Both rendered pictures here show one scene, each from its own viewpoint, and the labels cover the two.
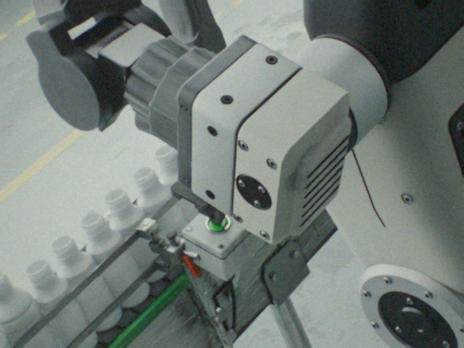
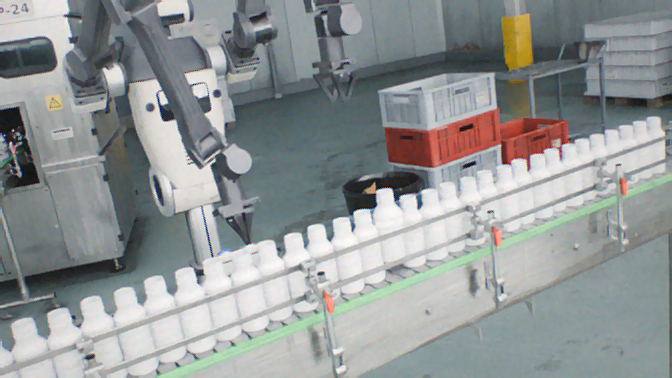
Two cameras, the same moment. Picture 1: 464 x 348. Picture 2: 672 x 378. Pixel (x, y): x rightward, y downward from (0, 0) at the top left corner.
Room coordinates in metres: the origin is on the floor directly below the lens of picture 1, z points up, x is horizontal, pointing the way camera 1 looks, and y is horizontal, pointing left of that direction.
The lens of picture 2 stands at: (2.68, 0.48, 1.60)
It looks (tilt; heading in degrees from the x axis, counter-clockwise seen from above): 16 degrees down; 188
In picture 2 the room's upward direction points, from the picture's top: 9 degrees counter-clockwise
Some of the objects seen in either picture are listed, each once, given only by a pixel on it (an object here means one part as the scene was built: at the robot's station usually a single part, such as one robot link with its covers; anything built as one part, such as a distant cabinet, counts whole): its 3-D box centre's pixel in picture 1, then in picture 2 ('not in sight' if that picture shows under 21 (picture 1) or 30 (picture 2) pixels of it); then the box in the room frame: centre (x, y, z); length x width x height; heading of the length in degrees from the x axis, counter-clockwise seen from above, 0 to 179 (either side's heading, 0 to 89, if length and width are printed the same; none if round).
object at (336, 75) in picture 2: not in sight; (340, 82); (1.16, 0.32, 1.44); 0.07 x 0.07 x 0.09; 36
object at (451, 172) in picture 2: not in sight; (446, 170); (-1.31, 0.62, 0.55); 0.61 x 0.41 x 0.22; 133
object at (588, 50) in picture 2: not in sight; (589, 55); (-3.80, 2.15, 0.85); 0.36 x 0.12 x 0.27; 36
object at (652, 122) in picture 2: not in sight; (653, 145); (0.71, 1.16, 1.08); 0.06 x 0.06 x 0.17
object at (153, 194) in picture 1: (162, 213); (272, 280); (1.44, 0.15, 1.08); 0.06 x 0.06 x 0.17
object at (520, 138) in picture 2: not in sight; (516, 143); (-1.81, 1.13, 0.55); 0.61 x 0.41 x 0.22; 129
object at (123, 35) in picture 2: not in sight; (117, 76); (-9.54, -5.09, 1.05); 1.00 x 0.10 x 2.10; 126
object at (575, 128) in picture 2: not in sight; (550, 103); (-3.54, 1.71, 0.49); 1.05 x 0.55 x 0.99; 126
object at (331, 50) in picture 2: not in sight; (331, 52); (1.14, 0.30, 1.51); 0.10 x 0.07 x 0.07; 36
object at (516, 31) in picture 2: not in sight; (517, 49); (-8.79, 2.28, 0.55); 0.40 x 0.40 x 1.10; 36
